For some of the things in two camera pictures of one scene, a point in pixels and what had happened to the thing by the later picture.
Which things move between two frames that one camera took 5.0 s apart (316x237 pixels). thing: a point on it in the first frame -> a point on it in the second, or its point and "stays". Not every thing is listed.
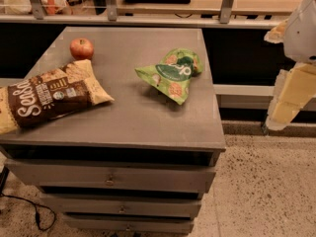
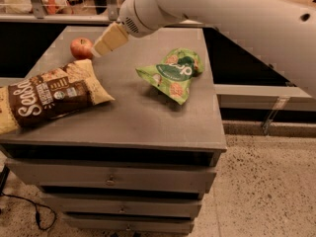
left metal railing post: x=36 y=1 stays
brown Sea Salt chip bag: x=50 y=94 stays
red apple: x=81 y=48 stays
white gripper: x=302 y=37 -> x=134 y=19
